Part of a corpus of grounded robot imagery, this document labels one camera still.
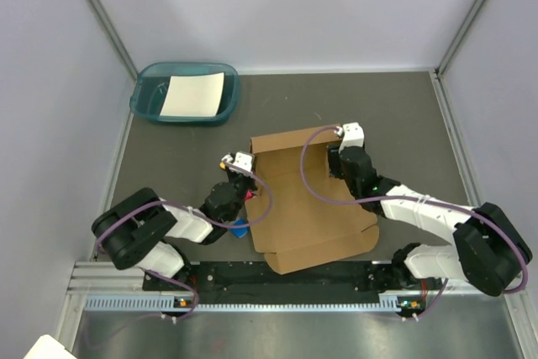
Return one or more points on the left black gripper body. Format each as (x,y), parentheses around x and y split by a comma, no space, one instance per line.
(240,185)

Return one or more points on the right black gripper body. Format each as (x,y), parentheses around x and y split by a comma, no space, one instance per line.
(335,169)

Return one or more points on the brown cardboard box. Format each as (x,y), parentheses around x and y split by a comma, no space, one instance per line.
(302,217)

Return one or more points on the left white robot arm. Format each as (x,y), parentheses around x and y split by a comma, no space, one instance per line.
(134,233)

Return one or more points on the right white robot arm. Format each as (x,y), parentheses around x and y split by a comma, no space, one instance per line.
(482,247)

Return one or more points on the white box corner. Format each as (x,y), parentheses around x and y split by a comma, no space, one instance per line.
(47,347)

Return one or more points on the blue rectangular eraser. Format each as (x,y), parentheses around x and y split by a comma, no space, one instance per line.
(240,228)

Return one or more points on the white paper sheet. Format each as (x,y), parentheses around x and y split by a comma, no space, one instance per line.
(193,96)

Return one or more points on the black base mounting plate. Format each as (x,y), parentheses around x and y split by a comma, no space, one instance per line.
(362,276)

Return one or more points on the teal plastic bin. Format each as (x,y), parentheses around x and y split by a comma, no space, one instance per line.
(152,83)

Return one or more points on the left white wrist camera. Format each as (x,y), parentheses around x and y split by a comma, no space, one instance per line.
(239,161)

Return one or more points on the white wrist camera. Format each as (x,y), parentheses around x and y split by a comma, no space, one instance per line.
(239,161)
(351,135)

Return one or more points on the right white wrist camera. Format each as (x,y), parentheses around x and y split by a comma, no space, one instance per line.
(351,135)

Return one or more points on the aluminium frame rail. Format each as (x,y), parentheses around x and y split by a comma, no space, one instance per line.
(103,277)

